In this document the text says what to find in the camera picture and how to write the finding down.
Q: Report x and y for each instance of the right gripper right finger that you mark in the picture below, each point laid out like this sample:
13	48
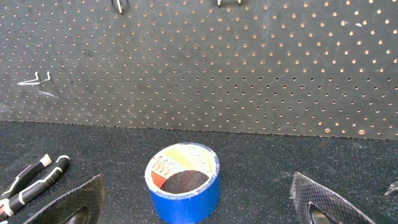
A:
317	196

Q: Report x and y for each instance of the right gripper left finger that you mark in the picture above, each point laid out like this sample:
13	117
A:
84	199

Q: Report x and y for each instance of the black and white pliers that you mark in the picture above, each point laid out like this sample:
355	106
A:
34	186

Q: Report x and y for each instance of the roll of blue tape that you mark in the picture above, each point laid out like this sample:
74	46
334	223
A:
186	205

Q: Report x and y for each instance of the black pegboard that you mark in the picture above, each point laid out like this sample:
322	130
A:
199	68

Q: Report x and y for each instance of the metal hook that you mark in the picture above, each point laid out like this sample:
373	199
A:
31	83
119	6
219	2

